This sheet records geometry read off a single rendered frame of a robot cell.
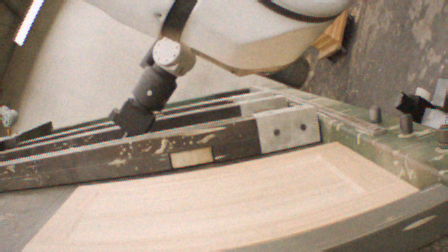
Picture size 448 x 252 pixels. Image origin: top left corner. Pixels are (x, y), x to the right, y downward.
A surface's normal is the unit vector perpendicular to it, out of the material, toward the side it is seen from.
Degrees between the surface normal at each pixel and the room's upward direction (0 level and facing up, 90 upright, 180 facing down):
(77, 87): 90
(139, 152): 90
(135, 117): 90
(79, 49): 90
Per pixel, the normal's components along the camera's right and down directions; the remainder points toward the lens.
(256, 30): -0.18, 0.46
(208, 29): -0.33, 0.69
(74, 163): 0.06, 0.12
